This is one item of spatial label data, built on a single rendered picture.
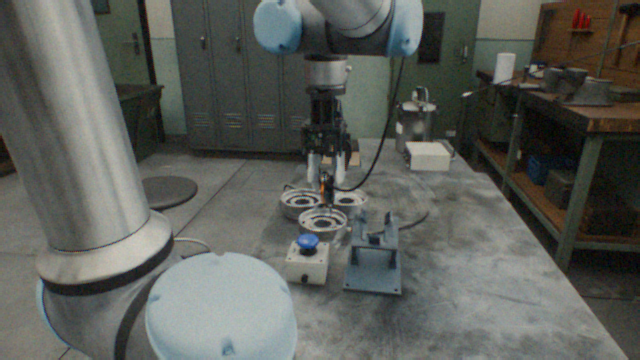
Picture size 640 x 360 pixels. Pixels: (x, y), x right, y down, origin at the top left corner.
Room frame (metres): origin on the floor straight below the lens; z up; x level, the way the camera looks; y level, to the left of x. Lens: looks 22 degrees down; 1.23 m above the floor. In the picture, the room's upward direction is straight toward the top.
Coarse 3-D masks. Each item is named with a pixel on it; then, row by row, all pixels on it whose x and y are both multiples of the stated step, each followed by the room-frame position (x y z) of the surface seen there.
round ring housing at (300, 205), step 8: (288, 192) 0.90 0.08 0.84; (296, 192) 0.91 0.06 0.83; (304, 192) 0.91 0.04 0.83; (312, 192) 0.91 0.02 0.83; (280, 200) 0.85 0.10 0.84; (296, 200) 0.88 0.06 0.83; (304, 200) 0.88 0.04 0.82; (312, 200) 0.87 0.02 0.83; (320, 200) 0.87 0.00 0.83; (288, 208) 0.82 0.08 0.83; (296, 208) 0.81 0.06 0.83; (304, 208) 0.81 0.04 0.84; (312, 208) 0.82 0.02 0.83; (320, 208) 0.84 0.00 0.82; (288, 216) 0.83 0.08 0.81; (296, 216) 0.82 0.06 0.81
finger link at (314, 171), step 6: (312, 156) 0.69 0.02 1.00; (318, 156) 0.71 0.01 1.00; (312, 162) 0.69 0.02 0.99; (318, 162) 0.71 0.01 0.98; (312, 168) 0.69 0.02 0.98; (318, 168) 0.71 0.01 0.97; (312, 174) 0.69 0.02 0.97; (318, 174) 0.71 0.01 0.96; (312, 180) 0.69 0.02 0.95; (318, 180) 0.71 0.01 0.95; (312, 186) 0.71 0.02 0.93; (318, 186) 0.71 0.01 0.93; (318, 192) 0.71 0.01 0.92
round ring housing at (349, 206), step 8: (352, 192) 0.91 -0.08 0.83; (360, 192) 0.90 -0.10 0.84; (336, 200) 0.87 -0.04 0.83; (344, 200) 0.89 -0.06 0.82; (352, 200) 0.88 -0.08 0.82; (328, 208) 0.84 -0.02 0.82; (336, 208) 0.82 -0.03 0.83; (344, 208) 0.82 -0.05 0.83; (352, 208) 0.82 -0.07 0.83; (360, 208) 0.83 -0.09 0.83; (352, 216) 0.82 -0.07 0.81
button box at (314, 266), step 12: (300, 252) 0.60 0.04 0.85; (312, 252) 0.60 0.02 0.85; (324, 252) 0.61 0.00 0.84; (288, 264) 0.58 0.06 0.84; (300, 264) 0.58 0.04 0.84; (312, 264) 0.57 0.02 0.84; (324, 264) 0.57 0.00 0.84; (288, 276) 0.58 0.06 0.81; (300, 276) 0.58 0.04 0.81; (312, 276) 0.57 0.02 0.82; (324, 276) 0.57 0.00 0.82
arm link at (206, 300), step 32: (224, 256) 0.31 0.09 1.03; (160, 288) 0.26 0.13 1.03; (192, 288) 0.26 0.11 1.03; (224, 288) 0.26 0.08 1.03; (256, 288) 0.27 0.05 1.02; (128, 320) 0.26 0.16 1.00; (160, 320) 0.23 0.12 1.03; (192, 320) 0.23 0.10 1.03; (224, 320) 0.23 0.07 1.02; (256, 320) 0.23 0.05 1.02; (288, 320) 0.25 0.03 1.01; (128, 352) 0.24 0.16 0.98; (160, 352) 0.22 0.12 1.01; (192, 352) 0.21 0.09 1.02; (224, 352) 0.21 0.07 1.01; (256, 352) 0.22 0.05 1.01; (288, 352) 0.24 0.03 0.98
